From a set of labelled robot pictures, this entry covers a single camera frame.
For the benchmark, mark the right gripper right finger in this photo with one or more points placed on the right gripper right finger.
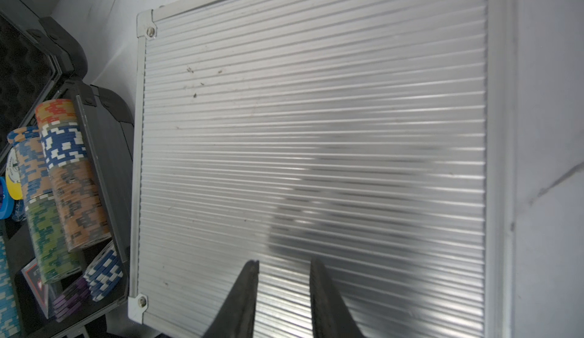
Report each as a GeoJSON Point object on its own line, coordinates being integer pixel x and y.
{"type": "Point", "coordinates": [330, 315]}

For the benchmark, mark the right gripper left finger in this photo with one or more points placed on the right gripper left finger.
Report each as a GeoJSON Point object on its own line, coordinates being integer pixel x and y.
{"type": "Point", "coordinates": [236, 317]}

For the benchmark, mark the silver poker case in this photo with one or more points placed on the silver poker case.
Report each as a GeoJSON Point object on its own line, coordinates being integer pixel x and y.
{"type": "Point", "coordinates": [375, 136]}

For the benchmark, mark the middle black poker case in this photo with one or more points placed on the middle black poker case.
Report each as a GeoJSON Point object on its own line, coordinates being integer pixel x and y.
{"type": "Point", "coordinates": [65, 250]}

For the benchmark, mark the blue dealer chip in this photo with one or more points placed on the blue dealer chip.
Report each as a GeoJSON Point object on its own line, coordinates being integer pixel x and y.
{"type": "Point", "coordinates": [7, 202]}

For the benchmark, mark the yellow dealer chip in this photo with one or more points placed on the yellow dealer chip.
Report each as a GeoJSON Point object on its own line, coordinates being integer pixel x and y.
{"type": "Point", "coordinates": [12, 176]}

